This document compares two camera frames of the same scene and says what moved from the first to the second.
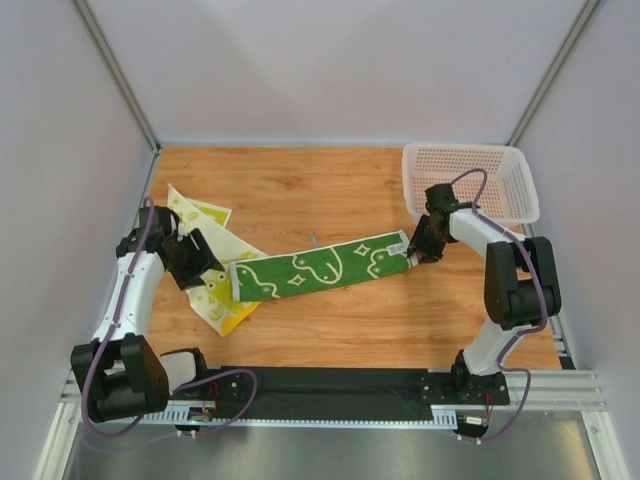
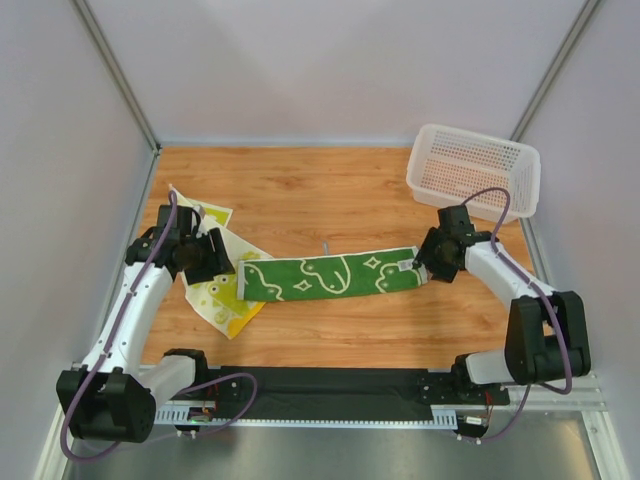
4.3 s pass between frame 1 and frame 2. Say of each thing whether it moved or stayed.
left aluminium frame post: stayed
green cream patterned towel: moved
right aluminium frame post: stayed
